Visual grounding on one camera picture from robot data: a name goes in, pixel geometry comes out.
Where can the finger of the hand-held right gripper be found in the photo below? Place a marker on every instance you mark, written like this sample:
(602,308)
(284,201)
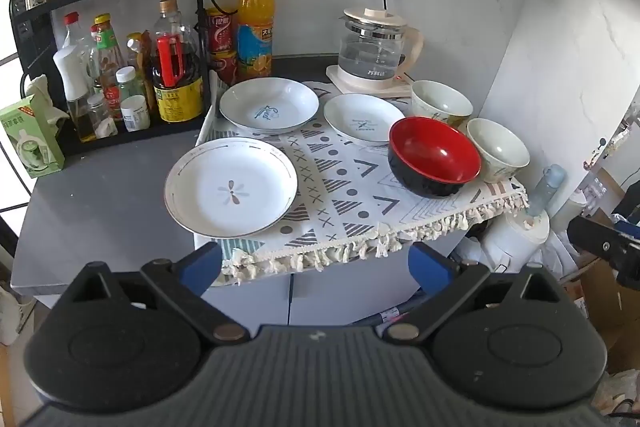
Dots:
(592,237)

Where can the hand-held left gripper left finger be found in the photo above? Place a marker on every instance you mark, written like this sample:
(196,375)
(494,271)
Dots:
(200,268)

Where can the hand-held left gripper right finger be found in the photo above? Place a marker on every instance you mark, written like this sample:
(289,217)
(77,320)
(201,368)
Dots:
(430,269)

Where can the large white plate flower print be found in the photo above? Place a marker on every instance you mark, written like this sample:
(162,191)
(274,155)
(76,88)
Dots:
(230,192)

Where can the red and black bowl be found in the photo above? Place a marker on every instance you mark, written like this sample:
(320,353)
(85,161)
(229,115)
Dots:
(434,157)

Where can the cream ceramic bowl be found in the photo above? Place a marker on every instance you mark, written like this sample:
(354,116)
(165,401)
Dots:
(497,149)
(440,102)

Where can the small white plate cross print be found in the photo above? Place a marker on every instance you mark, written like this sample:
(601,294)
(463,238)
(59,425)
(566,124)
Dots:
(364,119)

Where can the white plate blue script print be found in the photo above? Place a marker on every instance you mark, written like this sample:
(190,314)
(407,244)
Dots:
(269,104)

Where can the pale blue bottle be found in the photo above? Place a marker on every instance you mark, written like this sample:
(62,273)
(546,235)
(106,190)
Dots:
(549,187)

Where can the brown cardboard box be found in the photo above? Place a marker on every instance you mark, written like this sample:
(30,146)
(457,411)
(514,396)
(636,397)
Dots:
(607,307)

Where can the white round container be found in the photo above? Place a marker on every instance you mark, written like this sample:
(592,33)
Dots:
(517,237)

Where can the grey cabinet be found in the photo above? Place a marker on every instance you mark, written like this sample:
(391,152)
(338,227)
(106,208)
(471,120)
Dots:
(320,294)

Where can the patterned fringed tablecloth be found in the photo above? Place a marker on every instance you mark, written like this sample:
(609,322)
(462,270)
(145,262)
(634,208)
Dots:
(345,192)

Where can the small white cap jar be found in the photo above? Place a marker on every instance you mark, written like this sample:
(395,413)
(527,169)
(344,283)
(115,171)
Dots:
(135,113)

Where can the small glass jar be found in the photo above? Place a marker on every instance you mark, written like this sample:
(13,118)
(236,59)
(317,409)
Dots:
(101,117)

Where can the cream kettle base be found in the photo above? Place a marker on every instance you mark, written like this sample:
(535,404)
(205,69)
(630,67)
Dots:
(367,86)

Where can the large soy sauce bottle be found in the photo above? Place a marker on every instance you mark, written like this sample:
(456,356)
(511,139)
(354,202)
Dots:
(176,67)

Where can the green cardboard box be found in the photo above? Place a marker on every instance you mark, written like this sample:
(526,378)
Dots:
(30,142)

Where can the yellow bottle white cap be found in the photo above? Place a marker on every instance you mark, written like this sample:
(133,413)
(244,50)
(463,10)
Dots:
(136,57)

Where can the white top oil dispenser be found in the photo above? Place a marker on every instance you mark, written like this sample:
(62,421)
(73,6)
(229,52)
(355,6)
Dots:
(72,82)

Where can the glass electric kettle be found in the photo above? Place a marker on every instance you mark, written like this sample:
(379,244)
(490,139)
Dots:
(377,47)

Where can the white cloth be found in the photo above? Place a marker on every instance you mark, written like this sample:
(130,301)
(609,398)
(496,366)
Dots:
(45,97)

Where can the orange juice bottle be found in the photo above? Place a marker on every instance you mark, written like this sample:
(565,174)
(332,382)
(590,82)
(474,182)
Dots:
(255,27)

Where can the clear bottle red cap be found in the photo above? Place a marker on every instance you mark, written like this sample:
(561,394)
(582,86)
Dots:
(76,32)

